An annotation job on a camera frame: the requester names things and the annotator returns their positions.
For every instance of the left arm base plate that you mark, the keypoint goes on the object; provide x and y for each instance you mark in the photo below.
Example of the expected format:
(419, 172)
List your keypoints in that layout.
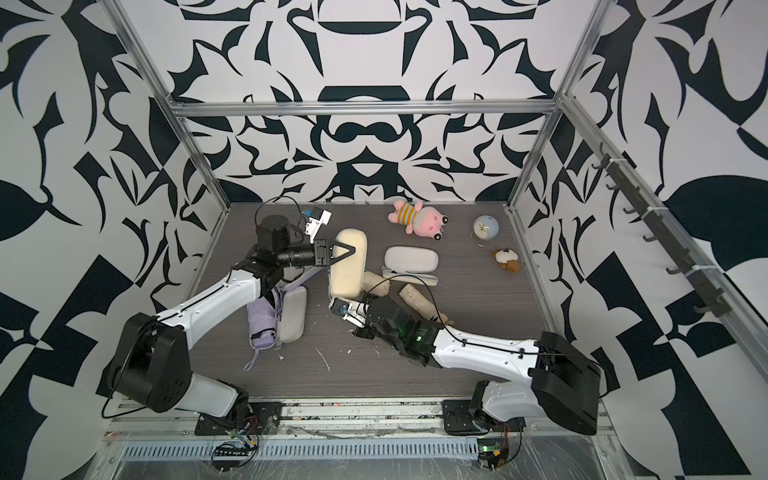
(256, 418)

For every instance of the wall hook rack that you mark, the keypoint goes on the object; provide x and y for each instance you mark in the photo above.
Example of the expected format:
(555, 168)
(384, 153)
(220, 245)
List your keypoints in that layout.
(666, 231)

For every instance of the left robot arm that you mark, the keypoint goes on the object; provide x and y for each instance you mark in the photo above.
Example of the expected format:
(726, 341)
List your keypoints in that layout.
(152, 363)

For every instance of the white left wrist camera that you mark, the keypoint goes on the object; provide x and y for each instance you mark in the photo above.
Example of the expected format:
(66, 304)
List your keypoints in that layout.
(314, 220)

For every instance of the brown white plush toy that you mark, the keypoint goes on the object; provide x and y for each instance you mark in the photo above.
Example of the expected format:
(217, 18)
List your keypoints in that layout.
(507, 259)

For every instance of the blue alarm clock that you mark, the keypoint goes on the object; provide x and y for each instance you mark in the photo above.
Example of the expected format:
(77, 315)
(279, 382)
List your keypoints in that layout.
(485, 228)

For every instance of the pink plush toy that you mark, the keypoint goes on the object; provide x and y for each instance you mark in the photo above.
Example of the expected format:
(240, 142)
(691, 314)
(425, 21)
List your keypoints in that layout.
(418, 219)

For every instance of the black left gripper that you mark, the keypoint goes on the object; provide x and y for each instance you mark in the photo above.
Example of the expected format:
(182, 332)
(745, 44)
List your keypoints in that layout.
(323, 252)

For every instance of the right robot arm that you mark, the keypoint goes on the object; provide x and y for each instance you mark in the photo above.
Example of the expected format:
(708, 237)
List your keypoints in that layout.
(529, 378)

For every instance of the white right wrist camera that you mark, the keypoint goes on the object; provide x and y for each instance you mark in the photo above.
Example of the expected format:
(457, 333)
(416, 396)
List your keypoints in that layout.
(349, 310)

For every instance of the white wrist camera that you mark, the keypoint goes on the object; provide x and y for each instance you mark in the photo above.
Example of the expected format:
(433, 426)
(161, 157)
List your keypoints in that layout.
(349, 310)
(314, 220)

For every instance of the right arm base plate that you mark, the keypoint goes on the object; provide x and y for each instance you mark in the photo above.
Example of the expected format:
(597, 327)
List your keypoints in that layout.
(460, 420)

